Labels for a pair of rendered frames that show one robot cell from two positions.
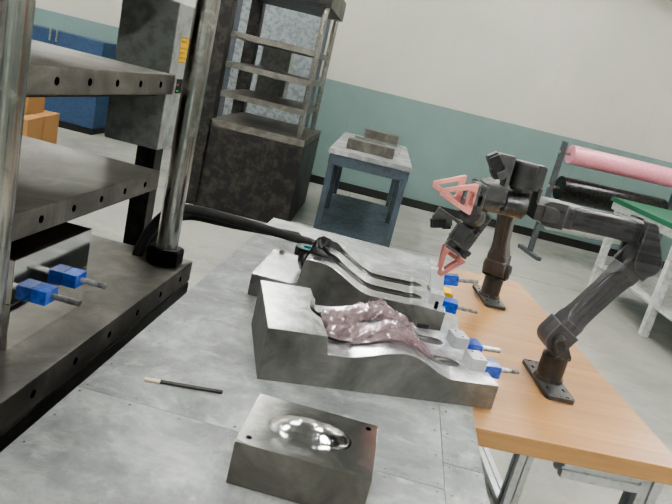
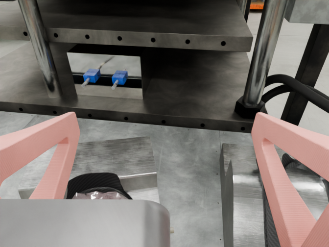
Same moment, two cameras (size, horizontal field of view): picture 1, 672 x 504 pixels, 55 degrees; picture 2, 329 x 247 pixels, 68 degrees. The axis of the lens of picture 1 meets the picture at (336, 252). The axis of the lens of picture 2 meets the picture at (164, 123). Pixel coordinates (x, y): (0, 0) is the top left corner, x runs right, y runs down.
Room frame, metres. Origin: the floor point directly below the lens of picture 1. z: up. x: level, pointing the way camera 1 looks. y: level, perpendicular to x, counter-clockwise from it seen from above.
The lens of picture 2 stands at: (1.44, -0.29, 1.28)
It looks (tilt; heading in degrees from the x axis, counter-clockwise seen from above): 37 degrees down; 94
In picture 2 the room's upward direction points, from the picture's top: straight up
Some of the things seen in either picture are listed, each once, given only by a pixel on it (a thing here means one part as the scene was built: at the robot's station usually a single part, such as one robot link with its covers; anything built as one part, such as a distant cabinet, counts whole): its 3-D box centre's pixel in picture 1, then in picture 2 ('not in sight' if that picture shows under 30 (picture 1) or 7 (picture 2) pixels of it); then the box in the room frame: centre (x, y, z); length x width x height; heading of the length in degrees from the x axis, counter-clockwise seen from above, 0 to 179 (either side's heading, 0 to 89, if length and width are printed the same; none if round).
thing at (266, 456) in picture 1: (306, 452); not in sight; (0.86, -0.03, 0.84); 0.20 x 0.15 x 0.07; 86
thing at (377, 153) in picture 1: (365, 181); not in sight; (6.24, -0.11, 0.46); 1.90 x 0.70 x 0.92; 179
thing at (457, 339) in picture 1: (474, 346); not in sight; (1.43, -0.37, 0.86); 0.13 x 0.05 x 0.05; 104
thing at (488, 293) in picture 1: (491, 287); not in sight; (2.06, -0.53, 0.84); 0.20 x 0.07 x 0.08; 4
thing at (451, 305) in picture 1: (452, 306); not in sight; (1.59, -0.33, 0.89); 0.13 x 0.05 x 0.05; 86
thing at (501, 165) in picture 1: (493, 175); not in sight; (1.44, -0.30, 1.25); 0.07 x 0.06 x 0.11; 4
